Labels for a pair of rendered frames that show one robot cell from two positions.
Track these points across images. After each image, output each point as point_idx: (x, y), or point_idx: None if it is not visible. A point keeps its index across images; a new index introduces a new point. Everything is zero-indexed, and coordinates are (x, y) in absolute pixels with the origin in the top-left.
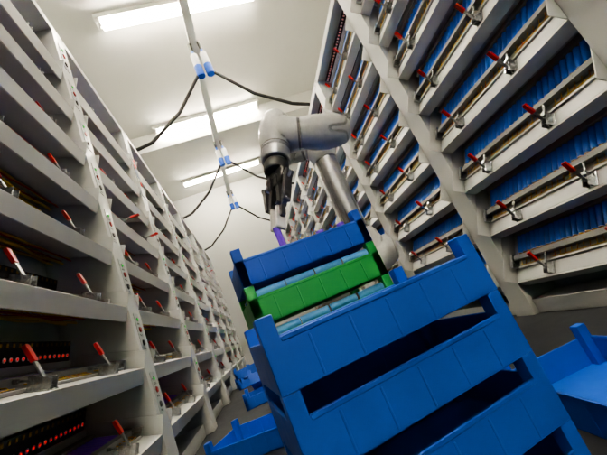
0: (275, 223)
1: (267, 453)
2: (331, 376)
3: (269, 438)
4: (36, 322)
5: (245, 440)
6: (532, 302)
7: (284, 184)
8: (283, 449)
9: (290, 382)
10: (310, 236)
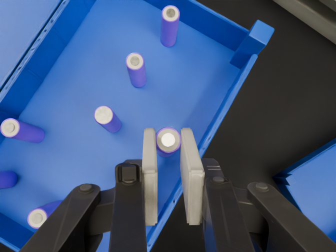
0: (152, 132)
1: (303, 153)
2: None
3: (306, 159)
4: None
5: (335, 142)
6: None
7: (23, 249)
8: (284, 161)
9: None
10: (9, 80)
